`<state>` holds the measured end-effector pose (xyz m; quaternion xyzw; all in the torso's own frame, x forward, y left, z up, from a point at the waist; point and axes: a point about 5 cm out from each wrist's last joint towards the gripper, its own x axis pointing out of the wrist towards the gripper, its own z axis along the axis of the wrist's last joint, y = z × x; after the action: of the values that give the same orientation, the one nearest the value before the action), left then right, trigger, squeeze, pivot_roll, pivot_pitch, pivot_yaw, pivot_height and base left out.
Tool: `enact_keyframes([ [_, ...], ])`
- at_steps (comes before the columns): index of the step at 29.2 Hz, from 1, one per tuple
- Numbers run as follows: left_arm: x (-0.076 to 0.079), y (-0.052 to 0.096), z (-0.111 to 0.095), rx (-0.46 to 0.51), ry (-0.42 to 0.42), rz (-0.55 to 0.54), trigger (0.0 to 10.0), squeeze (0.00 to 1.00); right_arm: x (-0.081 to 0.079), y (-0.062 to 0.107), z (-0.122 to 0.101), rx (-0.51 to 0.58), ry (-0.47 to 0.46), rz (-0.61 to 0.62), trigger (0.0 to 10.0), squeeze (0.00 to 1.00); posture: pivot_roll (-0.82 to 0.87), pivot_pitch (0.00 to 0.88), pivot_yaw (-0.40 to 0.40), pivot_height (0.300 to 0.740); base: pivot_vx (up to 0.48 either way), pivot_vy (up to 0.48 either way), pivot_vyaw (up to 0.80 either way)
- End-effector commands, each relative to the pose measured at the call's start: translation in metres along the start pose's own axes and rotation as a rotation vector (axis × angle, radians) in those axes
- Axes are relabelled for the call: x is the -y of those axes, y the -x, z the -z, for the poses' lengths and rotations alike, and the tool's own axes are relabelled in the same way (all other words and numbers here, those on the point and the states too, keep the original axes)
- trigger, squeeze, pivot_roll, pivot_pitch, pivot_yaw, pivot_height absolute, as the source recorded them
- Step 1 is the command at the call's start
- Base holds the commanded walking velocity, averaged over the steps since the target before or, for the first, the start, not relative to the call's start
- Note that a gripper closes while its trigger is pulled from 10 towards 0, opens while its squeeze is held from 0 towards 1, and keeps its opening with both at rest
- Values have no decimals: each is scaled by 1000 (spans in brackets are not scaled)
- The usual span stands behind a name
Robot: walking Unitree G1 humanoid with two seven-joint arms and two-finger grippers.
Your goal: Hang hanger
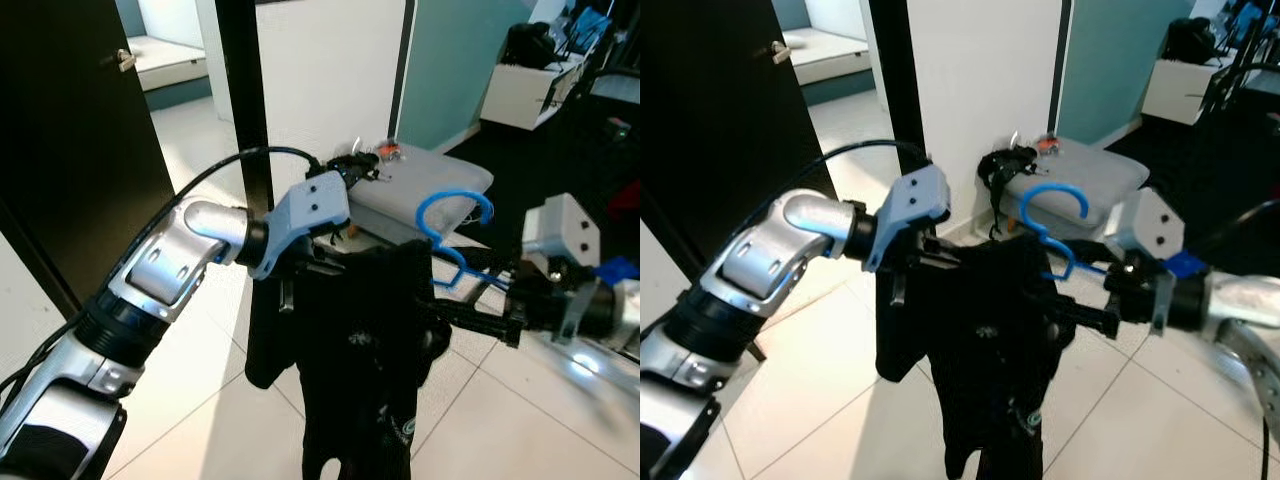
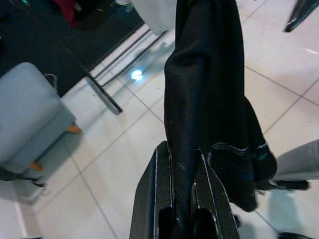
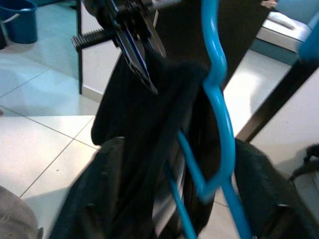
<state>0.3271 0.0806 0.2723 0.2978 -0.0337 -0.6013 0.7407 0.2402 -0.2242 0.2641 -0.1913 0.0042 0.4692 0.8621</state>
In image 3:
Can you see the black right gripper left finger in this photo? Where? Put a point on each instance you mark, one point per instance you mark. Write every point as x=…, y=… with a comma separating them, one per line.
x=87, y=199

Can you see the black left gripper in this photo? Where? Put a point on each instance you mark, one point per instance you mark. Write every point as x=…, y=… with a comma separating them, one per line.
x=122, y=15

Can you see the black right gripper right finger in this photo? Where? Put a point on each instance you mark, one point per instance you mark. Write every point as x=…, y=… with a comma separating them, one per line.
x=269, y=204

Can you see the black printed T-shirt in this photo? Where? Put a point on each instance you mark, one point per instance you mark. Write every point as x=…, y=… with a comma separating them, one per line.
x=139, y=119

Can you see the blue plastic clothes hanger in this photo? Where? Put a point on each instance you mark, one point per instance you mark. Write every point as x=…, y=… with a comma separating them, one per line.
x=221, y=117

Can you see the grey ottoman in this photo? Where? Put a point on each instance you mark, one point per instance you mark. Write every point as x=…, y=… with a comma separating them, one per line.
x=312, y=190

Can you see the blue bucket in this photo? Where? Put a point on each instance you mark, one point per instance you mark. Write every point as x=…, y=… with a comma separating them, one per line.
x=22, y=27

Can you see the white mattress bed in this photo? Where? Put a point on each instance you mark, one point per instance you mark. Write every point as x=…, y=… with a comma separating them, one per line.
x=279, y=32

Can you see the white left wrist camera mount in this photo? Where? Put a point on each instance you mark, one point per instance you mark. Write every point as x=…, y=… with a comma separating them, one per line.
x=164, y=3

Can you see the black door frame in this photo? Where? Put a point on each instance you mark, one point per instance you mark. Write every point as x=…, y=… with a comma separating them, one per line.
x=276, y=104

